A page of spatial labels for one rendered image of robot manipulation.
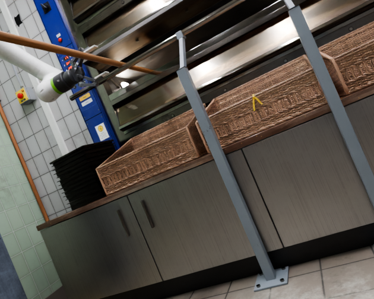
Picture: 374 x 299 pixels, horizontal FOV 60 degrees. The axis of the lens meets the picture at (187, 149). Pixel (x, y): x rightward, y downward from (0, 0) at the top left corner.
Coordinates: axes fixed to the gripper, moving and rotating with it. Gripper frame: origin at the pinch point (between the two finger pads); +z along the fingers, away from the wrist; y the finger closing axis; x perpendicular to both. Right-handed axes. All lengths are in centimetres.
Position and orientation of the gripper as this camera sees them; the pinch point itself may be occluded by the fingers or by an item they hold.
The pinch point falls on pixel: (100, 60)
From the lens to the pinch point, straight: 164.6
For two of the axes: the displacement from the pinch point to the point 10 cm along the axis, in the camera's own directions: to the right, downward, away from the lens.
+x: -3.2, 1.2, -9.4
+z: 8.6, -3.8, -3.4
